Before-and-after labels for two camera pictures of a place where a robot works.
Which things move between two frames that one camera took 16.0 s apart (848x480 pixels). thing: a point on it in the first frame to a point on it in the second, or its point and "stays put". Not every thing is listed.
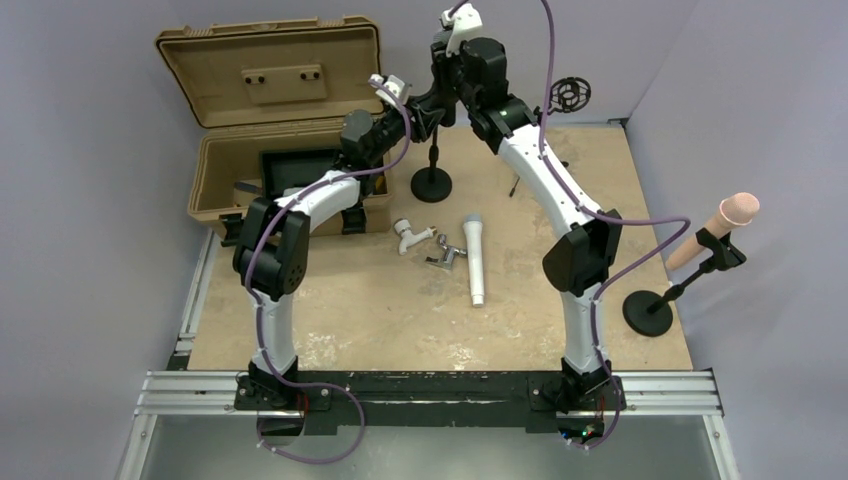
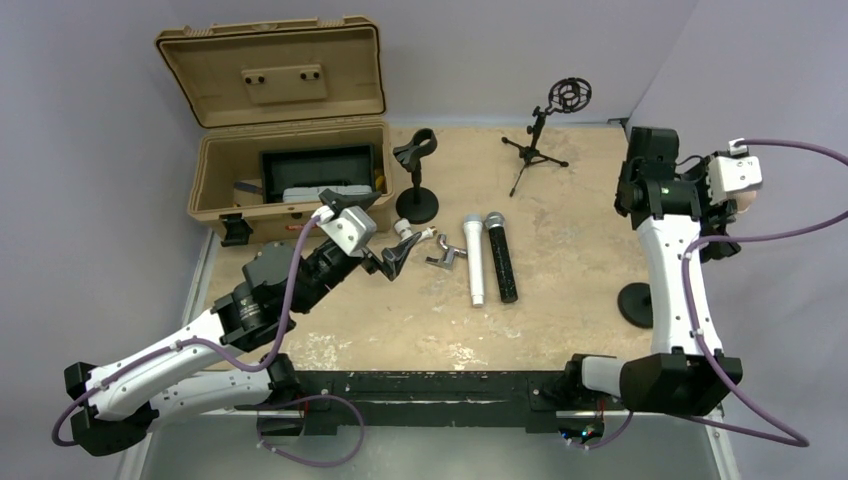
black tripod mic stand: [567, 95] stays put
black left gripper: [422, 122] to [390, 257]
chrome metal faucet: [447, 256] stays put
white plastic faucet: [409, 236] stays put
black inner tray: [282, 169] stays put
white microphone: [473, 227] stays put
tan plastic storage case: [282, 84] stays put
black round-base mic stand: [432, 184] to [416, 205]
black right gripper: [445, 64] to [721, 211]
